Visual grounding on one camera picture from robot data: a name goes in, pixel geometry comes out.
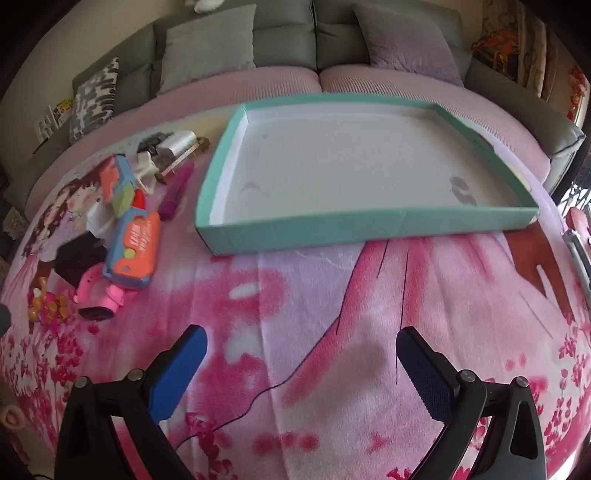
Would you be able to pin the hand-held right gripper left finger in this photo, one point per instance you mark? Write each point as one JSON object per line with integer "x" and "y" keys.
{"x": 180, "y": 369}

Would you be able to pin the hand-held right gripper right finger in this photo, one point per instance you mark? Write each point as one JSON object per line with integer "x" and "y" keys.
{"x": 425, "y": 369}

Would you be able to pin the pink watch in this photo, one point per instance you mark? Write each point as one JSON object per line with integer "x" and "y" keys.
{"x": 94, "y": 288}

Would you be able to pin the orange blue toy knife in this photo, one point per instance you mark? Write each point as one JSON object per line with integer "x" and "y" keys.
{"x": 134, "y": 249}

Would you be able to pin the black power adapter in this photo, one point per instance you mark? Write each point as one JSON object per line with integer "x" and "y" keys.
{"x": 78, "y": 263}

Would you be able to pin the pink dog toy figure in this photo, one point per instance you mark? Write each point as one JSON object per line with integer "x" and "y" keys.
{"x": 46, "y": 307}

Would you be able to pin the purple lighter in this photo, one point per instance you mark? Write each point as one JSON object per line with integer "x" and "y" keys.
{"x": 175, "y": 194}

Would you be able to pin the orange toy knife green blade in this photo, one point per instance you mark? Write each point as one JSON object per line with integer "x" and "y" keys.
{"x": 115, "y": 182}

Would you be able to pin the white toy basket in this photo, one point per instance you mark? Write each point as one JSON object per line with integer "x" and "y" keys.
{"x": 147, "y": 173}

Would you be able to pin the gold patterned lighter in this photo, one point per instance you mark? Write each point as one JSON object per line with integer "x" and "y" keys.
{"x": 173, "y": 167}

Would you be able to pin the teal cardboard box tray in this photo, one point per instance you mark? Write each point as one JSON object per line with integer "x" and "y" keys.
{"x": 346, "y": 161}

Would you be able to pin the white charger block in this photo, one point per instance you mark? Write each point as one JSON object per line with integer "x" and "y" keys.
{"x": 178, "y": 142}

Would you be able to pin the black toy car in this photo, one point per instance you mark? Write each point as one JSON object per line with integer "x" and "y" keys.
{"x": 150, "y": 141}

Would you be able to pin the printed cartoon blanket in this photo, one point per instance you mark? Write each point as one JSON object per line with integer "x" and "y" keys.
{"x": 323, "y": 323}

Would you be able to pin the black folding rack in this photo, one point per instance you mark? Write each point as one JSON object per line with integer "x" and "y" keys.
{"x": 575, "y": 196}

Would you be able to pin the pink sofa cover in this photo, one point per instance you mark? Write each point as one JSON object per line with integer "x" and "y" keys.
{"x": 184, "y": 101}

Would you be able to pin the white magazine rack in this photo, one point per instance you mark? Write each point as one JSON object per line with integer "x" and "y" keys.
{"x": 53, "y": 117}

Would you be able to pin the black white patterned pillow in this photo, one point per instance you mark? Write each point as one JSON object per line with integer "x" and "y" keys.
{"x": 94, "y": 99}

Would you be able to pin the red hanging ornament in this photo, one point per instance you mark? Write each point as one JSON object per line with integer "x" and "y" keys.
{"x": 577, "y": 92}

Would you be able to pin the grey pillow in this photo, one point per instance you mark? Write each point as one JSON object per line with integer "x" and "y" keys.
{"x": 207, "y": 50}

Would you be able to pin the purple pillow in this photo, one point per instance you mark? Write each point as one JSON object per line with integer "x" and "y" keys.
{"x": 406, "y": 41}

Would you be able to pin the beige patterned curtain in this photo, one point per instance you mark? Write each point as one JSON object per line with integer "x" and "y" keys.
{"x": 535, "y": 50}

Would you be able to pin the grey sofa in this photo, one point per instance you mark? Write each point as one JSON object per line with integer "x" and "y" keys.
{"x": 286, "y": 41}

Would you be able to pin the grey white husky plush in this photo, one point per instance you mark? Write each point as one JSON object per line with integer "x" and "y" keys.
{"x": 205, "y": 4}

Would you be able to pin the pink chair with metal frame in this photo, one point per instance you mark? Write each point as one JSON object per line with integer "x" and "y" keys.
{"x": 579, "y": 244}

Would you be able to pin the orange wall hanging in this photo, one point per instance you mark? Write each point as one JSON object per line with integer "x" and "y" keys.
{"x": 498, "y": 46}

